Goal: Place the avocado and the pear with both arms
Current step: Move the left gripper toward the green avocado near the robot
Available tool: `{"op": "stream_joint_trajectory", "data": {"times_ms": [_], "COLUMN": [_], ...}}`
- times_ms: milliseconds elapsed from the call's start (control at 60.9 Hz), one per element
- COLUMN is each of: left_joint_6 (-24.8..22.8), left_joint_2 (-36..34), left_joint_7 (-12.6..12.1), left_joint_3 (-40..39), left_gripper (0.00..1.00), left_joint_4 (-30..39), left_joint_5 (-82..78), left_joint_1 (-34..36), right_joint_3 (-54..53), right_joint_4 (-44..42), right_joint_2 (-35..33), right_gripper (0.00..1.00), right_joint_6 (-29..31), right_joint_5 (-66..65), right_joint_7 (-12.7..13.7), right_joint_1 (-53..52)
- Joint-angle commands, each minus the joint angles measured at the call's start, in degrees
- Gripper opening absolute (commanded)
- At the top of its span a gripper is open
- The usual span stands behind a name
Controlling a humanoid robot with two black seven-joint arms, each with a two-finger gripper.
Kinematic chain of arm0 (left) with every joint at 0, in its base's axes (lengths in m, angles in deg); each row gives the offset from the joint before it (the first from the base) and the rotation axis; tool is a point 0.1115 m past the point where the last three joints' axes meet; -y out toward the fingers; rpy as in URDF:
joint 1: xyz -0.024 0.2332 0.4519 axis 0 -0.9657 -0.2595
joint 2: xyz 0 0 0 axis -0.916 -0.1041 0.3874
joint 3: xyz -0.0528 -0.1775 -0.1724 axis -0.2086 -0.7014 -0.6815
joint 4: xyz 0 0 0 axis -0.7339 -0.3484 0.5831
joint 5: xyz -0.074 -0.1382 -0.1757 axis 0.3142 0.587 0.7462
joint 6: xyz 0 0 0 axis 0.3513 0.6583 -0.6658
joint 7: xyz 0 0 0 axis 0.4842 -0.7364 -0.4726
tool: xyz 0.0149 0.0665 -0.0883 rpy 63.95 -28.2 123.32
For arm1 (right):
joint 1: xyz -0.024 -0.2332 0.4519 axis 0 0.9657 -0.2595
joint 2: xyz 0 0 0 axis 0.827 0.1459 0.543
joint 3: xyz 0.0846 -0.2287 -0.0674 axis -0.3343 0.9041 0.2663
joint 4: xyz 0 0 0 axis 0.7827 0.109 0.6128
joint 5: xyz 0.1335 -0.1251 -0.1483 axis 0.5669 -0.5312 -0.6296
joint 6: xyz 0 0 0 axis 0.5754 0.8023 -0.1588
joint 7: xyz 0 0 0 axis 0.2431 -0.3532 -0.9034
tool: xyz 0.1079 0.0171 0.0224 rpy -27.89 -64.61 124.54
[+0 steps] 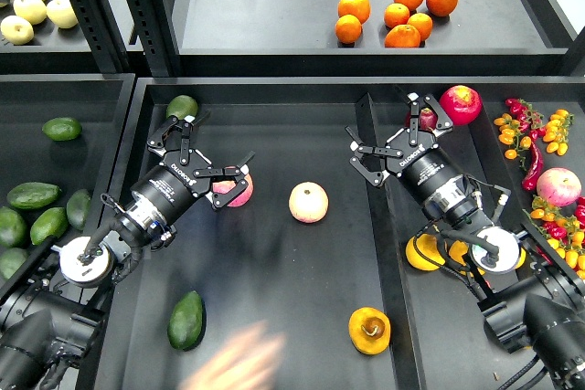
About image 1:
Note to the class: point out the black left tray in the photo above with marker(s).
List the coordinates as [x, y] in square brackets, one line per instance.
[100, 103]

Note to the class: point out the lower cherry tomato bunch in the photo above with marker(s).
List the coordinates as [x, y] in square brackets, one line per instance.
[563, 229]

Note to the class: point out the black shelf frame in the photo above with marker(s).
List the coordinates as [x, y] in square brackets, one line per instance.
[236, 38]

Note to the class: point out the green avocado left tray top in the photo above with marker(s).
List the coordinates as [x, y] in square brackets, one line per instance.
[62, 129]

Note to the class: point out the green avocado left tray middle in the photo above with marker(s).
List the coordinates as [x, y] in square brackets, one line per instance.
[51, 223]

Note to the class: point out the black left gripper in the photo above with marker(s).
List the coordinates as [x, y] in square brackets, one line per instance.
[184, 174]

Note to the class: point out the green avocado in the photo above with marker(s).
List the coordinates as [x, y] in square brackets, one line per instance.
[186, 322]

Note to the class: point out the dark green avocado left tray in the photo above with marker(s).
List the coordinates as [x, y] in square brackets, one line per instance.
[33, 195]

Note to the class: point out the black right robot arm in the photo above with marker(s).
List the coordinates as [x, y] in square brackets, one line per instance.
[537, 308]

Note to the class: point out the pale yellow pear front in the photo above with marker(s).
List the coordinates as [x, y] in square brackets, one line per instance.
[17, 30]

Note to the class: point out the blurred human hand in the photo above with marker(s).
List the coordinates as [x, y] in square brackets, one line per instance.
[249, 359]

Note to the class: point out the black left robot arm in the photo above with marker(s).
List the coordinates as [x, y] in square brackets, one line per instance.
[51, 308]

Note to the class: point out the orange top left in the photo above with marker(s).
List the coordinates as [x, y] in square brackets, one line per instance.
[361, 9]

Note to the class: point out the upper cherry tomato bunch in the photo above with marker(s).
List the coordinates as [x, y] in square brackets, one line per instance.
[521, 127]

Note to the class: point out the dark avocado left edge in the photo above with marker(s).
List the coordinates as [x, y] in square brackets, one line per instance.
[13, 228]

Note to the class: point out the pale yellow pink apple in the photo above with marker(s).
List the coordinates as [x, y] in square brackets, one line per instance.
[308, 202]

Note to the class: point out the red chili pepper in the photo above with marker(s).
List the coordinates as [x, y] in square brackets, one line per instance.
[534, 170]

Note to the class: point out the orange front bottom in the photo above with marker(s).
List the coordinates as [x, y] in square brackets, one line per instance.
[403, 36]

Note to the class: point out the dark red small apple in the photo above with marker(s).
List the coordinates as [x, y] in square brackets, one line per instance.
[427, 120]

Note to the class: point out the green avocado tray corner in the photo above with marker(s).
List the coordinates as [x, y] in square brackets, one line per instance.
[182, 106]

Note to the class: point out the green avocado left tray bottom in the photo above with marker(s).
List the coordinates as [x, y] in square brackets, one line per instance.
[11, 260]

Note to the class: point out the orange lower left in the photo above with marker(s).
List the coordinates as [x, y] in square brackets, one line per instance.
[348, 29]

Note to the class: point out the black centre tray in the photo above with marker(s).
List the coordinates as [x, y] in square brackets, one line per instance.
[258, 263]

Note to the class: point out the green avocado left tray right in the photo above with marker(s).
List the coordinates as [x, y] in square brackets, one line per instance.
[78, 208]

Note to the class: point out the orange centre small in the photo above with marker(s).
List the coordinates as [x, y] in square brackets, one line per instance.
[396, 14]

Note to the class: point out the black tray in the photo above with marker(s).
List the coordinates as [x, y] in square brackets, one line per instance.
[100, 103]
[258, 263]

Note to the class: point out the red apple right tray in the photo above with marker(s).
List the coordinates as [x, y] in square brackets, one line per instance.
[462, 104]

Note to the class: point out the pink apple far right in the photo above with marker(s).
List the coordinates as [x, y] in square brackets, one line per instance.
[559, 186]

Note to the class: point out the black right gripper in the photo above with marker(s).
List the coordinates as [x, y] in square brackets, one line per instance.
[414, 156]

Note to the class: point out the orange middle right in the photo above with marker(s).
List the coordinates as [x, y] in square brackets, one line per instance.
[423, 23]

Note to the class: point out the cherry tomato bunch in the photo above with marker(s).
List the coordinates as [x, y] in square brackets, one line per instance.
[563, 229]
[521, 127]

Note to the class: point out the pale yellow pear right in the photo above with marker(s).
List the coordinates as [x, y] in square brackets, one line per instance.
[61, 14]

